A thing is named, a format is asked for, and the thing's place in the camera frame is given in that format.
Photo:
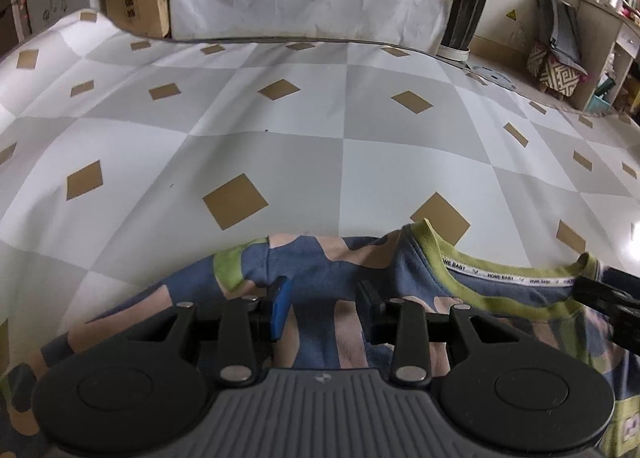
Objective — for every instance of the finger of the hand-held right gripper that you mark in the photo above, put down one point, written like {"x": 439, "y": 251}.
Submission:
{"x": 620, "y": 300}

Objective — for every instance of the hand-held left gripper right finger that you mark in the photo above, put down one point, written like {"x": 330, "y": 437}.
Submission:
{"x": 368, "y": 310}

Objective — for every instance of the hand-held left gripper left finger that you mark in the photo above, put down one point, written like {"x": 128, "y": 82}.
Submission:
{"x": 280, "y": 309}

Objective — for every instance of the blue lettered sweatshirt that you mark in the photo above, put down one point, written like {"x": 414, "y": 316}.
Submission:
{"x": 330, "y": 268}

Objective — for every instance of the grey white checkered tablecloth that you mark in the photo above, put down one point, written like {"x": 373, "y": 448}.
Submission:
{"x": 300, "y": 138}

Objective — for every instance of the round-dial floor scale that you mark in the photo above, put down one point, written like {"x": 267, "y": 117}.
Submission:
{"x": 492, "y": 77}

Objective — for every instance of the wooden shelf unit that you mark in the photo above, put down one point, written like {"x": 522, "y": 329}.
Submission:
{"x": 610, "y": 38}

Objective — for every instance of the cloth covered side table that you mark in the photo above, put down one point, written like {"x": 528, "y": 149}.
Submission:
{"x": 300, "y": 3}

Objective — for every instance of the tall black planter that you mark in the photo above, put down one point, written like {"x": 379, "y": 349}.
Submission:
{"x": 467, "y": 13}

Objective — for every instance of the cardboard box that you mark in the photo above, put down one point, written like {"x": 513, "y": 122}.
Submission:
{"x": 137, "y": 3}

